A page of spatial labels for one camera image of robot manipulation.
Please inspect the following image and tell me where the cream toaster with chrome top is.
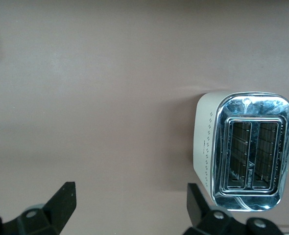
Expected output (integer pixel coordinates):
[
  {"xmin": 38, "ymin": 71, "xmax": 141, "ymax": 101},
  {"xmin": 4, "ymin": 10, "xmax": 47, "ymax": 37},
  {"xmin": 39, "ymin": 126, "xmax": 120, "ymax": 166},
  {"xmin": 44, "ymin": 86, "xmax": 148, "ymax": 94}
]
[{"xmin": 193, "ymin": 91, "xmax": 289, "ymax": 212}]

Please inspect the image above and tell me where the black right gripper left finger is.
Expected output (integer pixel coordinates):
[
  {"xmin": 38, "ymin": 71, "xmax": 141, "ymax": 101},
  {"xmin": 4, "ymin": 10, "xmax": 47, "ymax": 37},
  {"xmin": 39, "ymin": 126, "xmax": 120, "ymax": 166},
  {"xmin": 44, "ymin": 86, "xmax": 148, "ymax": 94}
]
[{"xmin": 0, "ymin": 181, "xmax": 76, "ymax": 235}]

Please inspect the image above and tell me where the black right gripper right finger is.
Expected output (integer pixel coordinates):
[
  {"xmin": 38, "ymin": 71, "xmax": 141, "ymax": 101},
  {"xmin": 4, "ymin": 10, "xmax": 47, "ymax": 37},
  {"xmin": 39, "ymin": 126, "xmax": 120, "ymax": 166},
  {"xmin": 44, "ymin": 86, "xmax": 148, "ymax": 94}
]
[{"xmin": 183, "ymin": 183, "xmax": 282, "ymax": 235}]

